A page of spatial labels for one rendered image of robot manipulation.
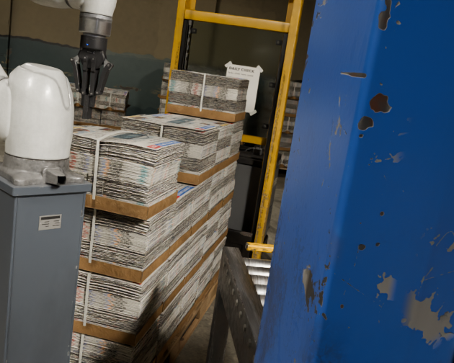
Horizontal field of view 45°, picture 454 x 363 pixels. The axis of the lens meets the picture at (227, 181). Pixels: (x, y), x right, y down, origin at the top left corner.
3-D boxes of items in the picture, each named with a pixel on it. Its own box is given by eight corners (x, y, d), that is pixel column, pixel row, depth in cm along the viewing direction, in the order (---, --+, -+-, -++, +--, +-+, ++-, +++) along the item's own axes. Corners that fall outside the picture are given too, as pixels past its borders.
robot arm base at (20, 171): (24, 191, 122) (25, 166, 121) (-16, 168, 137) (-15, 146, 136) (94, 186, 135) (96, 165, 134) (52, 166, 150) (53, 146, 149)
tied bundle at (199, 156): (114, 171, 236) (119, 118, 231) (138, 161, 264) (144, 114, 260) (197, 186, 229) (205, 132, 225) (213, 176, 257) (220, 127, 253)
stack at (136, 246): (24, 415, 198) (41, 195, 181) (141, 297, 310) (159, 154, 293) (122, 445, 190) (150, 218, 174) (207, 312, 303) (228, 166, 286)
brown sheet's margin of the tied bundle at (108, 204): (100, 209, 173) (101, 196, 172) (136, 193, 200) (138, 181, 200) (146, 220, 169) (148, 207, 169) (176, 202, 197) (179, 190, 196)
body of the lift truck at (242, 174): (156, 256, 378) (171, 142, 361) (180, 235, 430) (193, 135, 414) (254, 277, 365) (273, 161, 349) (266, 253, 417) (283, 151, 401)
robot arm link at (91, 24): (88, 15, 159) (86, 36, 160) (73, 11, 151) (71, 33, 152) (117, 19, 158) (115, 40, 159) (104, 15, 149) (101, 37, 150)
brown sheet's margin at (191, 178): (114, 169, 236) (115, 159, 235) (139, 160, 264) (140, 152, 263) (198, 185, 229) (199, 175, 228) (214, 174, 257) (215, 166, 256)
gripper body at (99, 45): (113, 39, 158) (110, 70, 160) (86, 34, 160) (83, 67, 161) (102, 36, 151) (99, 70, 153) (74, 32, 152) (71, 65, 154)
